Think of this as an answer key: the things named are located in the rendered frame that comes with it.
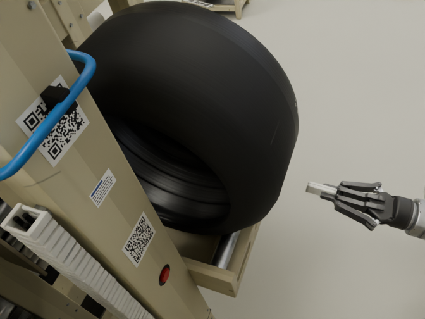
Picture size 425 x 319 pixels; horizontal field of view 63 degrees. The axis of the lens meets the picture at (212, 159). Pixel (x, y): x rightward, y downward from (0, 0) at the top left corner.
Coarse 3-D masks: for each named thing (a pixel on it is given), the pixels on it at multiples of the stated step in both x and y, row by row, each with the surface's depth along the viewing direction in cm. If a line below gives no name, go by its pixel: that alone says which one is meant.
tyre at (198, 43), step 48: (96, 48) 62; (144, 48) 59; (192, 48) 60; (240, 48) 65; (96, 96) 61; (144, 96) 57; (192, 96) 57; (240, 96) 60; (288, 96) 71; (144, 144) 109; (192, 144) 60; (240, 144) 60; (288, 144) 72; (192, 192) 105; (240, 192) 67
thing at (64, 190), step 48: (0, 0) 31; (0, 48) 32; (48, 48) 37; (0, 96) 33; (0, 144) 34; (96, 144) 46; (0, 192) 46; (48, 192) 40; (144, 192) 60; (96, 240) 50; (144, 288) 66; (192, 288) 91
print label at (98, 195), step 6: (108, 168) 49; (108, 174) 50; (102, 180) 49; (108, 180) 50; (114, 180) 51; (96, 186) 48; (102, 186) 49; (108, 186) 50; (96, 192) 48; (102, 192) 49; (90, 198) 47; (96, 198) 48; (102, 198) 50; (96, 204) 48
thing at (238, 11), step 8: (200, 0) 351; (208, 0) 348; (216, 0) 345; (224, 0) 342; (232, 0) 340; (240, 0) 339; (248, 0) 355; (216, 8) 340; (224, 8) 338; (232, 8) 335; (240, 8) 334; (240, 16) 338
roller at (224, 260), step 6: (228, 234) 92; (234, 234) 93; (222, 240) 92; (228, 240) 91; (234, 240) 92; (216, 246) 92; (222, 246) 90; (228, 246) 90; (234, 246) 92; (216, 252) 90; (222, 252) 89; (228, 252) 90; (216, 258) 89; (222, 258) 88; (228, 258) 89; (210, 264) 89; (216, 264) 88; (222, 264) 88
